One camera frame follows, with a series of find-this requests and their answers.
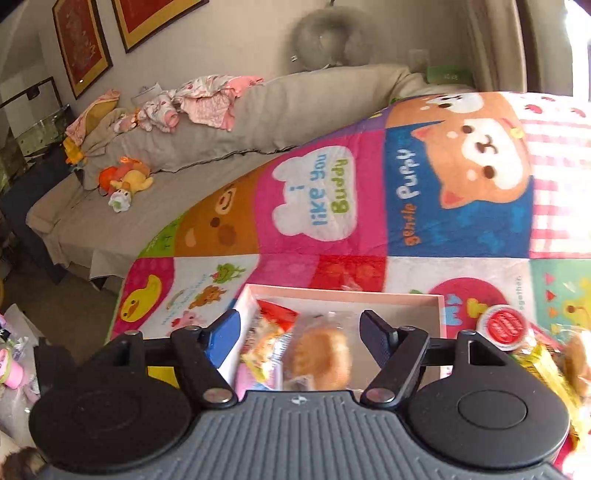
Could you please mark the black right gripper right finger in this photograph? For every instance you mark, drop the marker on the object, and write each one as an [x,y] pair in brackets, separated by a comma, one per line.
[399,353]

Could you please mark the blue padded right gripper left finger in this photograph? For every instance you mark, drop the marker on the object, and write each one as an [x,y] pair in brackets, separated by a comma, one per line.
[199,353]

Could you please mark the pink cardboard box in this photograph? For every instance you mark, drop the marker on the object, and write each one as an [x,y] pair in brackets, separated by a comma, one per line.
[339,310]

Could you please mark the red orange snack packet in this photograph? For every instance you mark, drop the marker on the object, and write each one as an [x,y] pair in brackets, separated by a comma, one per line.
[267,340]

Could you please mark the round pastry snack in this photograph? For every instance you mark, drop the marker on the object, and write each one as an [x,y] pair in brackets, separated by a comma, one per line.
[319,356]

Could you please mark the red lidded jelly cup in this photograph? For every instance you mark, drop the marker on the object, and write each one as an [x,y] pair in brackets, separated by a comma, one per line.
[505,327]

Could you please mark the yellow snack packet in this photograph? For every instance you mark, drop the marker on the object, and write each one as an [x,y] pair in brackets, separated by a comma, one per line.
[538,361]

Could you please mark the beige bed sheet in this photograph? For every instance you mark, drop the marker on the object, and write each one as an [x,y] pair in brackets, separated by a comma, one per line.
[83,234]

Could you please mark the wrapped pastry on blanket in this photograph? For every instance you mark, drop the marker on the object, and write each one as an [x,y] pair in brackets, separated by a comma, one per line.
[575,347]

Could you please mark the colourful cartoon patchwork blanket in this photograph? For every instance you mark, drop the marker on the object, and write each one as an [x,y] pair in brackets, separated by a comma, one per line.
[438,195]

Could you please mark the orange yellow plush toy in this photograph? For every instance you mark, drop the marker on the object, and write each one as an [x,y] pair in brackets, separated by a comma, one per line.
[120,183]

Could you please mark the pink baby clothes pile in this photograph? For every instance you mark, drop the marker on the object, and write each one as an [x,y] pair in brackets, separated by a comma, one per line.
[206,100]

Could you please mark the red framed picture left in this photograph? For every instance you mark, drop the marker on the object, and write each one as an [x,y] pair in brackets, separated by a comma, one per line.
[81,42]

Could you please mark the red framed picture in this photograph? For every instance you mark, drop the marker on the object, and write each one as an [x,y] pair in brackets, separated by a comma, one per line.
[81,42]
[138,20]

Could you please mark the grey neck pillow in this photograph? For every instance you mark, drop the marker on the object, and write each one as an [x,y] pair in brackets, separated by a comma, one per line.
[333,36]

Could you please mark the red framed picture right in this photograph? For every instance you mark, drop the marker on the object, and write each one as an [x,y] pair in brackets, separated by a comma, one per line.
[138,20]

